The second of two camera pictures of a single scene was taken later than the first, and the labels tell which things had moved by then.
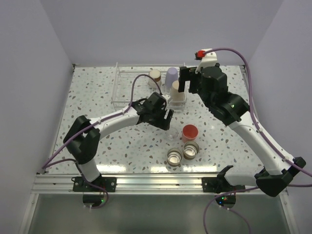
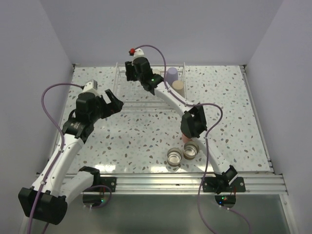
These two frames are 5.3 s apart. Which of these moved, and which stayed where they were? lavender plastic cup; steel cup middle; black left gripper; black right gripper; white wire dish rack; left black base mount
Moved: black right gripper; black left gripper
Stayed: steel cup middle; lavender plastic cup; left black base mount; white wire dish rack
